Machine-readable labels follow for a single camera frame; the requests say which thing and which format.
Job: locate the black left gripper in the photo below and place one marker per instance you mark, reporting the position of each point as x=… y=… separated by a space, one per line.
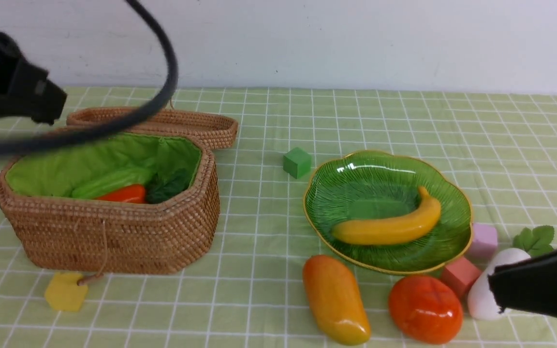
x=25 y=89

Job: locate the green toy cucumber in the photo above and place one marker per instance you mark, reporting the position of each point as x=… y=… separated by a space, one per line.
x=112 y=181

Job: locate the orange toy carrot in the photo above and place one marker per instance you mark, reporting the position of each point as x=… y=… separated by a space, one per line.
x=140 y=185

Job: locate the orange yellow toy mango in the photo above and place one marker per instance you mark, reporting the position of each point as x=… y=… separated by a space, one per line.
x=335 y=300

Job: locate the yellow toy banana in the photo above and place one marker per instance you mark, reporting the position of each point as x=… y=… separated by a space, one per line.
x=392 y=230

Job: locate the orange toy persimmon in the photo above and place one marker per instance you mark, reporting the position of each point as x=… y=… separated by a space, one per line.
x=425 y=309

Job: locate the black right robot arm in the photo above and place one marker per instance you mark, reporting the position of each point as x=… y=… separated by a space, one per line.
x=529 y=285

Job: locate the woven rattan basket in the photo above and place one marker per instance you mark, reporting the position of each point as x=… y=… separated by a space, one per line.
x=59 y=232

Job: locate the yellow foam cube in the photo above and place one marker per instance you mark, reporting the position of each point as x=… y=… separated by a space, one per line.
x=64 y=293

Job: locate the woven rattan basket lid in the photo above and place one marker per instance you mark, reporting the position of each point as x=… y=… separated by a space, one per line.
x=214 y=131

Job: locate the green foam cube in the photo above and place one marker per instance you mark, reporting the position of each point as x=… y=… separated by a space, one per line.
x=297 y=162

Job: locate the green glass leaf plate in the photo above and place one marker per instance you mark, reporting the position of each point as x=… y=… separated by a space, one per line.
x=371 y=184

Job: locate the red foam cube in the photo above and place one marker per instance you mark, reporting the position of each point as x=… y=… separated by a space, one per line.
x=460 y=275

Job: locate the pink foam cube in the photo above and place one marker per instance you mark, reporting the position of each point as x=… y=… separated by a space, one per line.
x=484 y=244

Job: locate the green checkered tablecloth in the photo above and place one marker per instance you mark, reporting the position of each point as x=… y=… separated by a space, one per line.
x=247 y=291

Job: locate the white toy radish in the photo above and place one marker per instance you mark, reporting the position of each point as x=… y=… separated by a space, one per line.
x=527 y=244

